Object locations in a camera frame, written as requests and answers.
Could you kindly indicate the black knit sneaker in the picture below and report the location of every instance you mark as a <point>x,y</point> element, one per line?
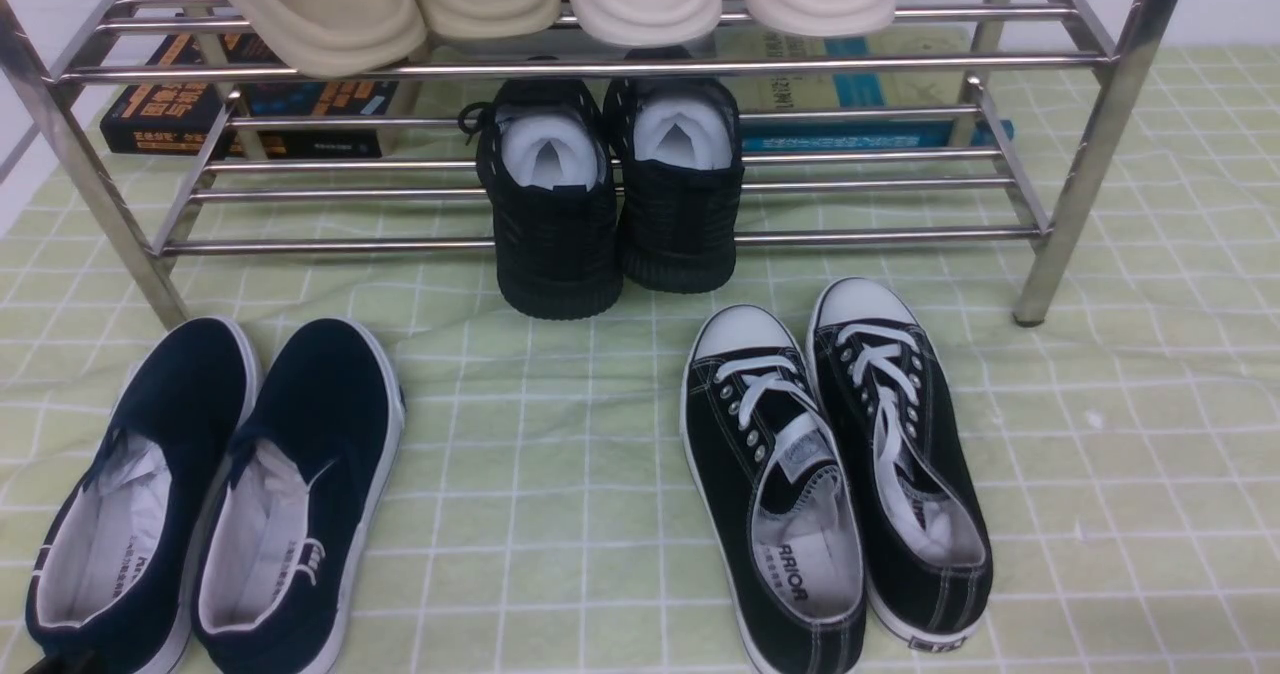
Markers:
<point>544,164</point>
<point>678,142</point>

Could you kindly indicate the stainless steel shoe rack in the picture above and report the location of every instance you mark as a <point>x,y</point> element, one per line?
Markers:
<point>131,42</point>

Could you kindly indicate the black canvas sneaker left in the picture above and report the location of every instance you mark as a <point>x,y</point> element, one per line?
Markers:
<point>777,492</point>

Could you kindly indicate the black canvas sneaker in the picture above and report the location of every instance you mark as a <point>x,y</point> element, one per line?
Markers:
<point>777,492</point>
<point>882,388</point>

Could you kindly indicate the black canvas sneaker right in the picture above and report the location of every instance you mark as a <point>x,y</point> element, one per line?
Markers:
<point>882,388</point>

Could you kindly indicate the navy slip-on shoe right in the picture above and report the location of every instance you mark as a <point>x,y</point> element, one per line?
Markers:
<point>308,467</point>

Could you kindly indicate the navy slip-on shoe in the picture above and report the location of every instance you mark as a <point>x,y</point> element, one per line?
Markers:
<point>308,467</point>
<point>116,571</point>

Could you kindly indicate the beige slipper far left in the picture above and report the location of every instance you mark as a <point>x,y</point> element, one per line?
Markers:
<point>331,39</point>

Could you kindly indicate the black orange book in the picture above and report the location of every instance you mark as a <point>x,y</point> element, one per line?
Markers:
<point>174,118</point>

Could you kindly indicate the green checked tablecloth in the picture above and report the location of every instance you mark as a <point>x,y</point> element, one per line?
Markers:
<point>541,516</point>

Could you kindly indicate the navy slip-on shoe left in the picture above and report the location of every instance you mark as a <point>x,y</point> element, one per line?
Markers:
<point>116,571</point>

